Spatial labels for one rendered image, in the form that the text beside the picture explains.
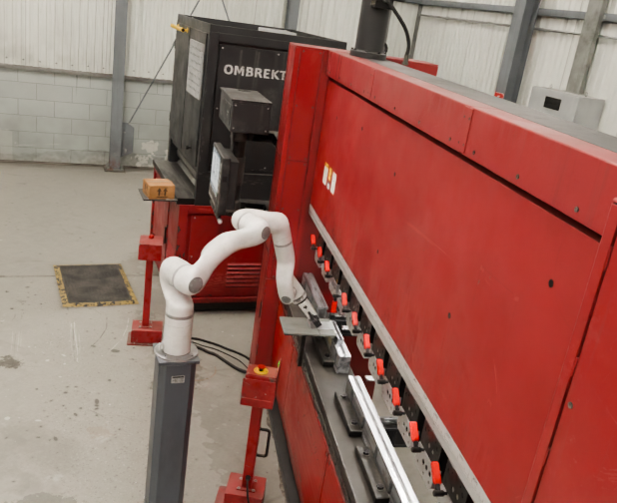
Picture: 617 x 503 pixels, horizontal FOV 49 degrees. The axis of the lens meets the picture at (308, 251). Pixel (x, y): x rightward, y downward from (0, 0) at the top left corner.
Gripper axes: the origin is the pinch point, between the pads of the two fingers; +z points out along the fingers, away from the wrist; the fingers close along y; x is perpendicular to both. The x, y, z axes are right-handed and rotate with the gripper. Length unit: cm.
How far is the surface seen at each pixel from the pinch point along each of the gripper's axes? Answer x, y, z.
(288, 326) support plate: 12.9, -2.9, -7.8
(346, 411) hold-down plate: 6, -62, 11
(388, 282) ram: -39, -75, -38
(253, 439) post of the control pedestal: 60, -16, 28
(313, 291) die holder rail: -4, 49, 10
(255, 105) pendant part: -35, 100, -88
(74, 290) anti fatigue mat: 175, 245, -16
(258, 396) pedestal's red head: 41.9, -23.1, 4.2
